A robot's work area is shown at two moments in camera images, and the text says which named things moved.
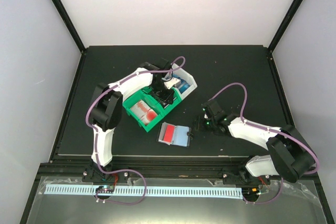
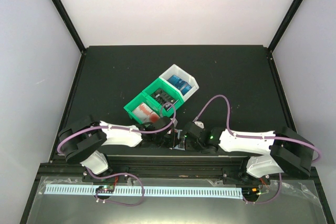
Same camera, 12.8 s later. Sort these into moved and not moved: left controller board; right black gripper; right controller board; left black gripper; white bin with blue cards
Moved: right black gripper; left black gripper
Not moved: left controller board; white bin with blue cards; right controller board
